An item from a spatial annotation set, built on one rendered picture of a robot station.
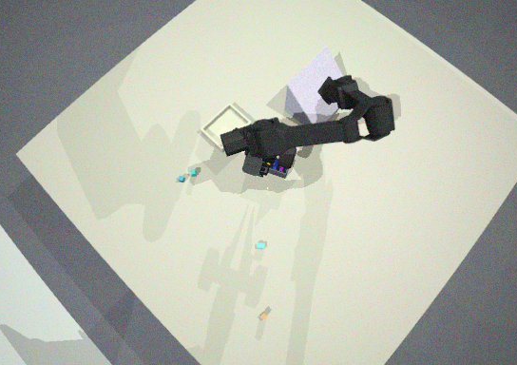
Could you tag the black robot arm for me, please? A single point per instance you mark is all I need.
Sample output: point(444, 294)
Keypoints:
point(267, 138)

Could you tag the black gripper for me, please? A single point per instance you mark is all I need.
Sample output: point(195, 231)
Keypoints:
point(286, 159)

